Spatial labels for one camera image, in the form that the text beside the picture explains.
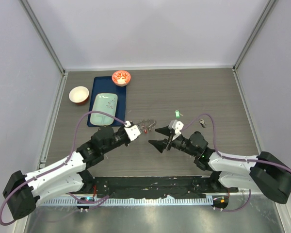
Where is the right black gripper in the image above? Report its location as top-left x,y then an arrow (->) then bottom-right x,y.
149,125 -> 197,156

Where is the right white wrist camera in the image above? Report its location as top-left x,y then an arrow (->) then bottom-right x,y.
168,119 -> 184,140

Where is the purple cable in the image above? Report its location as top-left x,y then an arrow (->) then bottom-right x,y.
0,110 -> 130,226
181,113 -> 291,192

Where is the blue tray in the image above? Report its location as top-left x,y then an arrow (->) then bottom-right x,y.
87,76 -> 127,127

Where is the green key tag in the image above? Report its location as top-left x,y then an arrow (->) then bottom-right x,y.
175,110 -> 183,118

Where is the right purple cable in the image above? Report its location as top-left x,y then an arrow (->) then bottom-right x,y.
181,113 -> 291,192

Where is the metal disc key organizer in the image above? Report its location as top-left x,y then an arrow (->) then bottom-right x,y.
137,118 -> 157,131

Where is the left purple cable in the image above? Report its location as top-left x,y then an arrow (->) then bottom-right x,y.
0,110 -> 130,226

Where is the red patterned bowl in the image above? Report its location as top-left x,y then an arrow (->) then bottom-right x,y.
112,70 -> 131,86

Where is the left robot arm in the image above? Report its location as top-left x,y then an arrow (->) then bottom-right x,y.
2,126 -> 140,221

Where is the slotted cable duct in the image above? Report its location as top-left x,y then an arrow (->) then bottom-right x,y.
42,196 -> 213,207

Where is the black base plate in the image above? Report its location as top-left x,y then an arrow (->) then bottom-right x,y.
95,176 -> 239,200

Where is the black-head key far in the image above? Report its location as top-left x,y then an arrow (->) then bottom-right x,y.
199,119 -> 206,128

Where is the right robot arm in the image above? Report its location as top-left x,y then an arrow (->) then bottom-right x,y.
149,127 -> 291,204

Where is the light green rectangular plate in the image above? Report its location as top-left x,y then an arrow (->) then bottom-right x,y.
90,93 -> 118,126

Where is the white and red bowl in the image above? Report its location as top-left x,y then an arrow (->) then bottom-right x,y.
68,86 -> 89,105

